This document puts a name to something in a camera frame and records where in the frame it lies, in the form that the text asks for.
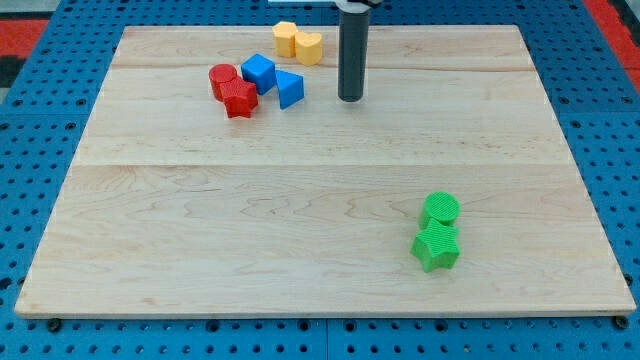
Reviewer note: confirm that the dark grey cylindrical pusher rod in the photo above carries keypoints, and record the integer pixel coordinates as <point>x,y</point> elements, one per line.
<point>353,41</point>

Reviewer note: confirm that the grey pusher mount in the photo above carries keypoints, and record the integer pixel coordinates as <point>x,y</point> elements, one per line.
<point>357,5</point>

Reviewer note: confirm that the blue cube block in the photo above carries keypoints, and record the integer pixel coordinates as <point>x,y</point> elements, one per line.
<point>261,71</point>

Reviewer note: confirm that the yellow heart block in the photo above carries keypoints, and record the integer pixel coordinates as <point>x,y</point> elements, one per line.
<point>308,47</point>

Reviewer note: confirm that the yellow hexagon block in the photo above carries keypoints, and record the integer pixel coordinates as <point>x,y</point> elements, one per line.
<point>284,38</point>

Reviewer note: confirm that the blue triangular prism block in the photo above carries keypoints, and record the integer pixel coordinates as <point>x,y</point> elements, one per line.
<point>290,88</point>

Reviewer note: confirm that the red star block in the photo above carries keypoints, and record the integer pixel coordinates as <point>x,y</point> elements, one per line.
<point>240,98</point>

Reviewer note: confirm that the red cylinder block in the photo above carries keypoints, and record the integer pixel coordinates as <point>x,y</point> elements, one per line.
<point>220,74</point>

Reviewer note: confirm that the green cylinder block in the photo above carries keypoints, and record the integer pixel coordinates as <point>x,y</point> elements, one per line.
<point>440,206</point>

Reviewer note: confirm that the light wooden board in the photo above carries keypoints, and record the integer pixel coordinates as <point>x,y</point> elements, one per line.
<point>172,210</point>

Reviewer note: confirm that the green star block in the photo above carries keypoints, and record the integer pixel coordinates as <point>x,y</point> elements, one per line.
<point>436,246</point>

